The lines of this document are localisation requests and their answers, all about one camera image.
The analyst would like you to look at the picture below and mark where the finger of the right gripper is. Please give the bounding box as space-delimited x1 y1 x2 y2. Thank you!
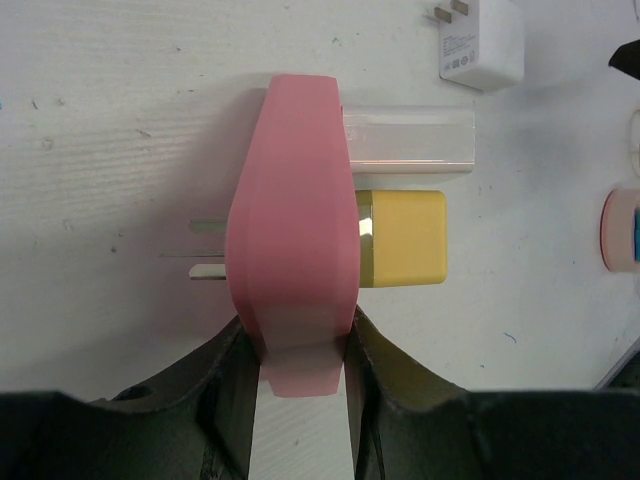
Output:
608 42 640 80

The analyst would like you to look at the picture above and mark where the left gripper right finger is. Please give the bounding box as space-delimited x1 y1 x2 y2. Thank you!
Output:
345 311 639 479

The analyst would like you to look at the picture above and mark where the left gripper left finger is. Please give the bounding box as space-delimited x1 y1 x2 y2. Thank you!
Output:
1 319 259 479

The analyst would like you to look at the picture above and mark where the white charger plug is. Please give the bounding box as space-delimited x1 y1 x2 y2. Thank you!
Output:
426 0 525 92
343 106 476 175

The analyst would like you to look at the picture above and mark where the pink round socket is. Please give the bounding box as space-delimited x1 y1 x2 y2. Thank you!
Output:
600 188 639 274

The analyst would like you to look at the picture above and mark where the yellow plug adapter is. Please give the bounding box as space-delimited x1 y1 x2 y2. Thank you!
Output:
356 190 448 288

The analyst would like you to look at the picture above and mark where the pink triangular power strip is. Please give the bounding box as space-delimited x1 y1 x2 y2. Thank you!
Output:
225 74 360 398

